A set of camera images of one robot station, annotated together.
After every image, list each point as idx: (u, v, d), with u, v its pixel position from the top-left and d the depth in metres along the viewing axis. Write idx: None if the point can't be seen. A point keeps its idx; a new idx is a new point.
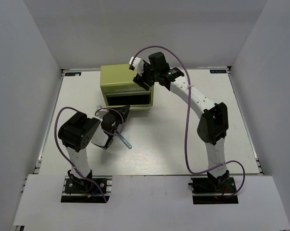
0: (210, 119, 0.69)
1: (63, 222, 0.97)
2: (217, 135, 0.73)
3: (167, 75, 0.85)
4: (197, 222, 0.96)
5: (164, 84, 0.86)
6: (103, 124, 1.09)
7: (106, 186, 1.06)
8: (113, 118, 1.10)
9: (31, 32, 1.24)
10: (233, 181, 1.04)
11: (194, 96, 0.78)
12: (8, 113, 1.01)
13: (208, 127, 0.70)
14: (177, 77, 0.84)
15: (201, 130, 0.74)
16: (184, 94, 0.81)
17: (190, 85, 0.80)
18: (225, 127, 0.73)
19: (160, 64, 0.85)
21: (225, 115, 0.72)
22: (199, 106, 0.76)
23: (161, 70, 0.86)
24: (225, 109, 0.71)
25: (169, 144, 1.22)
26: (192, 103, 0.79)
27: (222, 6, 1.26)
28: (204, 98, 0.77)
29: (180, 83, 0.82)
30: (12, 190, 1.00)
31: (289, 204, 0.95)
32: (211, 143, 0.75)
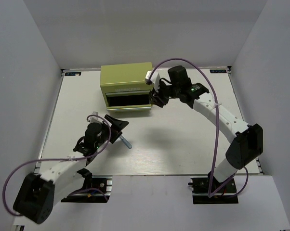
0: (245, 145, 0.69)
1: (65, 222, 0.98)
2: (248, 159, 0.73)
3: (190, 91, 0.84)
4: (197, 222, 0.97)
5: (187, 101, 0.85)
6: (87, 134, 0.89)
7: (106, 186, 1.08)
8: (99, 127, 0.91)
9: (30, 31, 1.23)
10: (233, 181, 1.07)
11: (223, 118, 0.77)
12: (9, 114, 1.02)
13: (241, 152, 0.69)
14: (201, 94, 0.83)
15: (230, 155, 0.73)
16: (211, 113, 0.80)
17: (217, 104, 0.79)
18: (258, 150, 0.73)
19: (181, 79, 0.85)
21: (259, 139, 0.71)
22: (229, 127, 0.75)
23: (181, 85, 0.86)
24: (260, 133, 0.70)
25: (169, 145, 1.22)
26: (221, 123, 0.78)
27: (222, 6, 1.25)
28: (233, 120, 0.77)
29: (206, 101, 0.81)
30: (12, 190, 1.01)
31: (288, 204, 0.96)
32: (238, 167, 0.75)
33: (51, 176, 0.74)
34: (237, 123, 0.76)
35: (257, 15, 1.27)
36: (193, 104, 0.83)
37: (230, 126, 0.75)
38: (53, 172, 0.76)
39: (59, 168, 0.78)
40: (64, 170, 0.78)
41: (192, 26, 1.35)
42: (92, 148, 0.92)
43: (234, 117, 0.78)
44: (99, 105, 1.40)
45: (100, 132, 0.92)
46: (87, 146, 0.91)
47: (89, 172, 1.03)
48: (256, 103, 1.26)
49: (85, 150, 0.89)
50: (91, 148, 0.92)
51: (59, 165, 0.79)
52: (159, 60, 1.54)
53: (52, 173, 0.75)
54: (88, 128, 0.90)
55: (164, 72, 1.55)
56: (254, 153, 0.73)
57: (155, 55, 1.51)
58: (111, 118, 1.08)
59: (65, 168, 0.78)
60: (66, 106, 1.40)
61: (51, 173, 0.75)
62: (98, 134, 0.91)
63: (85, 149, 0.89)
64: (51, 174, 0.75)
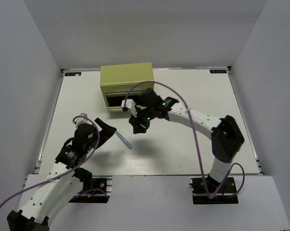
0: (223, 136, 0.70)
1: (65, 222, 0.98)
2: (234, 150, 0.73)
3: (162, 106, 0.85)
4: (197, 222, 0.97)
5: (163, 116, 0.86)
6: (77, 134, 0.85)
7: (106, 186, 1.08)
8: (90, 128, 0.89)
9: (30, 32, 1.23)
10: (233, 181, 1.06)
11: (196, 119, 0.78)
12: (9, 114, 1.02)
13: (223, 145, 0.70)
14: (173, 105, 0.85)
15: (217, 151, 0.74)
16: (185, 119, 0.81)
17: (188, 109, 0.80)
18: (240, 139, 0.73)
19: (151, 98, 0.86)
21: (235, 127, 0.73)
22: (204, 126, 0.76)
23: (154, 104, 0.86)
24: (233, 122, 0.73)
25: (169, 145, 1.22)
26: (197, 124, 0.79)
27: (222, 6, 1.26)
28: (206, 118, 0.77)
29: (177, 109, 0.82)
30: (12, 190, 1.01)
31: (288, 205, 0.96)
32: (229, 160, 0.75)
33: (32, 210, 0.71)
34: (211, 120, 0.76)
35: (257, 15, 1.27)
36: (169, 116, 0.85)
37: (204, 125, 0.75)
38: (34, 203, 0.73)
39: (40, 197, 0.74)
40: (45, 198, 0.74)
41: (192, 26, 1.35)
42: (80, 152, 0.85)
43: (206, 115, 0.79)
44: (99, 105, 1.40)
45: (91, 134, 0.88)
46: (74, 149, 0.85)
47: (90, 173, 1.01)
48: (256, 103, 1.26)
49: (71, 154, 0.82)
50: (78, 152, 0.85)
51: (39, 193, 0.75)
52: (159, 60, 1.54)
53: (33, 206, 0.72)
54: (79, 128, 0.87)
55: (164, 72, 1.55)
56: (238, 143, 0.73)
57: (155, 55, 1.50)
58: (102, 121, 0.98)
59: (46, 195, 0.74)
60: (66, 106, 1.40)
61: (32, 205, 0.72)
62: (88, 135, 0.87)
63: (70, 153, 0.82)
64: (32, 207, 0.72)
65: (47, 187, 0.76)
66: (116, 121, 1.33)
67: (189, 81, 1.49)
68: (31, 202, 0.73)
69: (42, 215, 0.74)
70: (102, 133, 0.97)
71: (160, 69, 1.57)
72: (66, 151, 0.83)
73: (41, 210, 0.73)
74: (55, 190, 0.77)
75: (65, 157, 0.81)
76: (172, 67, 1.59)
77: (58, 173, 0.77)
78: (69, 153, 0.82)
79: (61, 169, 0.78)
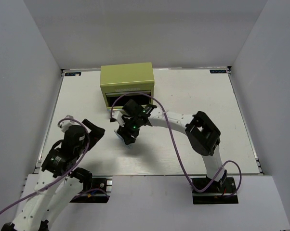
0: (196, 131, 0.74)
1: (65, 223, 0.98)
2: (213, 144, 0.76)
3: (142, 113, 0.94)
4: (197, 222, 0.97)
5: (145, 122, 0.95)
6: (67, 135, 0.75)
7: (106, 186, 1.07)
8: (83, 129, 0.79)
9: (30, 32, 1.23)
10: (233, 181, 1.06)
11: (172, 119, 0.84)
12: (9, 114, 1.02)
13: (199, 139, 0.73)
14: (151, 111, 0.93)
15: (197, 147, 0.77)
16: (163, 121, 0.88)
17: (164, 111, 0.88)
18: (215, 132, 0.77)
19: (133, 109, 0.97)
21: (207, 121, 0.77)
22: (179, 124, 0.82)
23: (136, 112, 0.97)
24: (205, 117, 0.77)
25: (169, 145, 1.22)
26: (173, 124, 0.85)
27: (222, 6, 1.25)
28: (181, 116, 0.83)
29: (156, 114, 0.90)
30: (12, 191, 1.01)
31: (289, 205, 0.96)
32: (209, 154, 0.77)
33: (23, 224, 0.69)
34: (185, 118, 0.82)
35: (257, 15, 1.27)
36: (150, 121, 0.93)
37: (179, 123, 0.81)
38: (24, 216, 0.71)
39: (30, 210, 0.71)
40: (35, 211, 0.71)
41: (192, 26, 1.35)
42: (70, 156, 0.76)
43: (181, 114, 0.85)
44: (99, 105, 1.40)
45: (83, 136, 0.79)
46: (63, 153, 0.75)
47: (90, 173, 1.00)
48: (256, 103, 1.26)
49: (59, 159, 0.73)
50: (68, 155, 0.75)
51: (29, 205, 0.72)
52: (159, 60, 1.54)
53: (23, 219, 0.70)
54: (70, 129, 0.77)
55: (164, 72, 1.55)
56: (213, 136, 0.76)
57: (155, 55, 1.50)
58: (90, 122, 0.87)
59: (35, 208, 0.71)
60: (66, 106, 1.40)
61: (23, 218, 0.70)
62: (80, 137, 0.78)
63: (57, 158, 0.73)
64: (22, 220, 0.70)
65: (36, 199, 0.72)
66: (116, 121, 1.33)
67: (189, 81, 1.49)
68: (21, 214, 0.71)
69: (36, 225, 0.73)
70: (92, 134, 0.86)
71: (160, 69, 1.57)
72: (53, 156, 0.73)
73: (33, 222, 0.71)
74: (45, 200, 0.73)
75: (52, 163, 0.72)
76: (172, 67, 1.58)
77: (45, 182, 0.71)
78: (57, 157, 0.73)
79: (48, 178, 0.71)
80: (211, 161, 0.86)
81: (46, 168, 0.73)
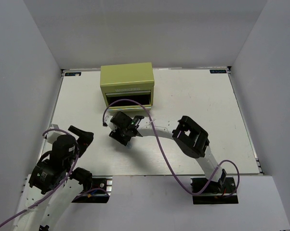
0: (183, 135, 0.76)
1: (65, 222, 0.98)
2: (202, 147, 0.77)
3: (130, 125, 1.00)
4: (197, 222, 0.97)
5: (135, 133, 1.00)
6: (55, 147, 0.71)
7: (106, 186, 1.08)
8: (72, 139, 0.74)
9: (30, 32, 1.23)
10: (233, 181, 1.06)
11: (159, 127, 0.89)
12: (9, 114, 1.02)
13: (187, 144, 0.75)
14: (139, 121, 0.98)
15: (187, 150, 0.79)
16: (151, 130, 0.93)
17: (151, 120, 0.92)
18: (201, 133, 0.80)
19: (122, 121, 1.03)
21: (192, 124, 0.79)
22: (167, 131, 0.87)
23: (125, 125, 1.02)
24: (189, 120, 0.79)
25: (168, 145, 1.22)
26: (161, 131, 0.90)
27: (222, 6, 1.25)
28: (167, 124, 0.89)
29: (144, 124, 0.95)
30: (12, 191, 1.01)
31: (289, 205, 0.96)
32: (200, 157, 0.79)
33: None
34: (171, 124, 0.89)
35: (258, 14, 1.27)
36: (140, 132, 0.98)
37: (166, 131, 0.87)
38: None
39: (24, 225, 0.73)
40: (29, 224, 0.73)
41: (192, 26, 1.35)
42: (59, 168, 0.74)
43: (167, 121, 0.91)
44: (99, 105, 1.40)
45: (73, 146, 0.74)
46: (50, 166, 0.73)
47: (90, 173, 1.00)
48: (255, 104, 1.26)
49: (45, 174, 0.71)
50: (56, 168, 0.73)
51: (22, 221, 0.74)
52: (159, 60, 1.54)
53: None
54: (58, 140, 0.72)
55: (164, 72, 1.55)
56: (201, 137, 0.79)
57: (155, 55, 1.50)
58: (77, 128, 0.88)
59: (29, 223, 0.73)
60: (66, 106, 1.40)
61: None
62: (70, 147, 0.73)
63: (44, 173, 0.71)
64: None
65: (29, 214, 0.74)
66: None
67: (189, 81, 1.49)
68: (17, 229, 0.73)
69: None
70: (81, 141, 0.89)
71: (160, 69, 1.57)
72: (39, 171, 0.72)
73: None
74: (38, 214, 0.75)
75: (38, 179, 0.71)
76: (172, 67, 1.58)
77: (34, 198, 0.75)
78: (43, 173, 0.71)
79: (36, 195, 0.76)
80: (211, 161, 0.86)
81: (33, 184, 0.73)
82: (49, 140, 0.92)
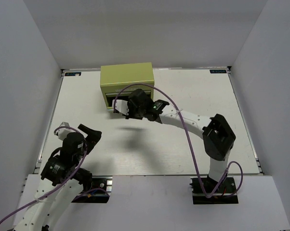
0: (213, 135, 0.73)
1: (65, 222, 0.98)
2: (227, 149, 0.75)
3: (152, 109, 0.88)
4: (197, 222, 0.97)
5: (154, 118, 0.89)
6: (65, 144, 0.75)
7: (106, 186, 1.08)
8: (81, 136, 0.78)
9: (30, 32, 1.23)
10: (233, 181, 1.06)
11: (188, 120, 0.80)
12: (9, 114, 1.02)
13: (215, 145, 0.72)
14: (163, 107, 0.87)
15: (210, 150, 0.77)
16: (177, 121, 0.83)
17: (178, 110, 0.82)
18: (231, 137, 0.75)
19: (143, 101, 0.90)
21: (225, 125, 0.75)
22: (196, 126, 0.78)
23: (145, 106, 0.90)
24: (223, 121, 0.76)
25: (169, 145, 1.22)
26: (188, 125, 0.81)
27: (222, 6, 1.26)
28: (197, 117, 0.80)
29: (169, 111, 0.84)
30: (12, 190, 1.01)
31: (289, 205, 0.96)
32: (221, 159, 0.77)
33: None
34: (202, 120, 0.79)
35: (258, 15, 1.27)
36: (160, 118, 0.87)
37: (195, 125, 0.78)
38: (26, 224, 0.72)
39: (32, 215, 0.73)
40: (36, 217, 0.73)
41: (192, 26, 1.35)
42: (68, 163, 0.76)
43: (197, 115, 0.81)
44: (99, 105, 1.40)
45: (82, 143, 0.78)
46: (61, 161, 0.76)
47: (90, 172, 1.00)
48: (256, 103, 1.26)
49: (57, 167, 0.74)
50: (66, 163, 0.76)
51: (29, 213, 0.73)
52: (159, 60, 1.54)
53: (25, 226, 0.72)
54: (67, 137, 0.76)
55: (164, 72, 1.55)
56: (230, 140, 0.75)
57: (155, 55, 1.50)
58: (86, 127, 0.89)
59: (36, 214, 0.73)
60: (66, 106, 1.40)
61: (24, 226, 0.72)
62: (78, 145, 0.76)
63: (56, 166, 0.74)
64: (24, 227, 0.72)
65: (37, 205, 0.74)
66: (116, 121, 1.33)
67: (189, 81, 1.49)
68: (23, 221, 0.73)
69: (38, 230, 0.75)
70: (89, 139, 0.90)
71: (160, 69, 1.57)
72: (52, 164, 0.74)
73: (35, 227, 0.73)
74: (46, 206, 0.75)
75: (50, 172, 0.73)
76: (172, 67, 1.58)
77: (45, 190, 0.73)
78: (56, 165, 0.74)
79: (47, 187, 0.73)
80: (224, 163, 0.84)
81: (45, 176, 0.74)
82: (59, 137, 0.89)
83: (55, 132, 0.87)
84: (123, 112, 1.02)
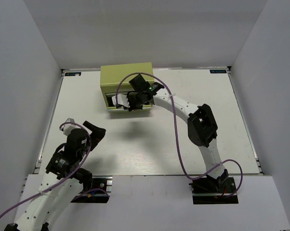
0: (197, 122, 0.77)
1: (65, 222, 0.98)
2: (208, 137, 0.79)
3: (147, 89, 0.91)
4: (197, 222, 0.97)
5: (149, 99, 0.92)
6: (69, 140, 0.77)
7: (107, 186, 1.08)
8: (84, 133, 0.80)
9: (30, 32, 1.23)
10: (233, 181, 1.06)
11: (177, 105, 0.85)
12: (8, 114, 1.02)
13: (197, 131, 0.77)
14: (158, 90, 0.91)
15: (192, 136, 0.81)
16: (168, 104, 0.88)
17: (171, 95, 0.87)
18: (214, 127, 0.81)
19: (140, 84, 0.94)
21: (210, 116, 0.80)
22: (184, 112, 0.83)
23: (142, 88, 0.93)
24: (209, 111, 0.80)
25: (171, 144, 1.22)
26: (177, 110, 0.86)
27: (222, 6, 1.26)
28: (186, 104, 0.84)
29: (162, 95, 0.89)
30: (12, 191, 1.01)
31: (289, 205, 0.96)
32: (202, 145, 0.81)
33: (27, 224, 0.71)
34: (190, 106, 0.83)
35: (257, 15, 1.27)
36: (153, 99, 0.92)
37: (183, 111, 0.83)
38: (28, 217, 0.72)
39: (34, 209, 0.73)
40: (38, 211, 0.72)
41: (192, 26, 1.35)
42: (73, 159, 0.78)
43: (187, 102, 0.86)
44: (99, 105, 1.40)
45: (85, 139, 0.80)
46: (66, 156, 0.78)
47: (90, 172, 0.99)
48: (256, 103, 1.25)
49: (62, 162, 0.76)
50: (71, 158, 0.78)
51: (32, 206, 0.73)
52: (159, 60, 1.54)
53: (27, 220, 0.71)
54: (72, 133, 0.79)
55: (164, 72, 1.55)
56: (211, 129, 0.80)
57: (155, 55, 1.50)
58: (91, 124, 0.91)
59: (39, 208, 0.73)
60: (66, 106, 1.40)
61: (27, 219, 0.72)
62: (82, 140, 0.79)
63: (61, 160, 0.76)
64: (26, 221, 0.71)
65: (40, 199, 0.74)
66: (116, 121, 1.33)
67: (189, 81, 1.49)
68: (25, 215, 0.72)
69: (39, 226, 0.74)
70: (93, 135, 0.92)
71: (160, 69, 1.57)
72: (57, 158, 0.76)
73: (36, 222, 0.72)
74: (48, 201, 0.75)
75: (56, 166, 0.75)
76: (172, 67, 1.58)
77: (49, 183, 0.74)
78: (61, 160, 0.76)
79: (52, 180, 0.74)
80: (215, 155, 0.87)
81: (50, 170, 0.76)
82: (64, 133, 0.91)
83: (59, 127, 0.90)
84: (125, 106, 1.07)
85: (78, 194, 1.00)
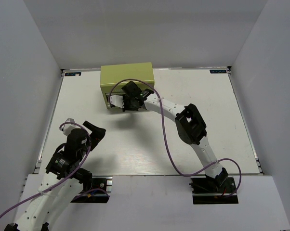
0: (184, 121, 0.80)
1: (66, 222, 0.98)
2: (197, 135, 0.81)
3: (138, 96, 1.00)
4: (197, 222, 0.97)
5: (141, 104, 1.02)
6: (69, 140, 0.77)
7: (107, 186, 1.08)
8: (84, 133, 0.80)
9: (30, 32, 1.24)
10: (233, 181, 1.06)
11: (165, 107, 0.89)
12: (8, 114, 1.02)
13: (185, 129, 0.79)
14: (149, 96, 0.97)
15: (182, 134, 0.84)
16: (158, 107, 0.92)
17: (160, 98, 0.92)
18: (203, 125, 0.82)
19: (132, 90, 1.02)
21: (197, 114, 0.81)
22: (171, 112, 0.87)
23: (133, 95, 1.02)
24: (195, 110, 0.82)
25: (170, 145, 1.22)
26: (166, 111, 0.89)
27: (222, 6, 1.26)
28: (174, 105, 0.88)
29: (152, 99, 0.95)
30: (12, 191, 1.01)
31: (289, 205, 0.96)
32: (192, 143, 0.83)
33: (27, 224, 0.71)
34: (177, 107, 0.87)
35: (257, 15, 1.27)
36: (145, 104, 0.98)
37: (171, 112, 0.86)
38: (28, 217, 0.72)
39: (34, 209, 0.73)
40: (38, 211, 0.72)
41: (192, 26, 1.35)
42: (73, 159, 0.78)
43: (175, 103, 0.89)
44: (99, 105, 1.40)
45: (85, 139, 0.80)
46: (66, 156, 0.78)
47: (90, 172, 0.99)
48: (256, 103, 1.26)
49: (62, 162, 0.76)
50: (71, 158, 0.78)
51: (32, 206, 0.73)
52: (159, 60, 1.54)
53: (27, 220, 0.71)
54: (72, 133, 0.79)
55: (164, 72, 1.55)
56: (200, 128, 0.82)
57: (155, 55, 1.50)
58: (91, 123, 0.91)
59: (39, 208, 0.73)
60: (66, 106, 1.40)
61: (27, 219, 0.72)
62: (82, 140, 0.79)
63: (61, 160, 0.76)
64: (26, 221, 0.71)
65: (40, 199, 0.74)
66: (116, 121, 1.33)
67: (189, 81, 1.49)
68: (25, 215, 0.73)
69: (39, 226, 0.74)
70: (93, 136, 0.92)
71: (160, 69, 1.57)
72: (57, 158, 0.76)
73: (36, 222, 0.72)
74: (48, 201, 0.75)
75: (56, 165, 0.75)
76: (172, 67, 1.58)
77: (49, 184, 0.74)
78: (61, 160, 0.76)
79: (52, 180, 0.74)
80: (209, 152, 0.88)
81: (50, 170, 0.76)
82: (64, 133, 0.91)
83: (59, 127, 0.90)
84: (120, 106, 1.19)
85: (79, 193, 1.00)
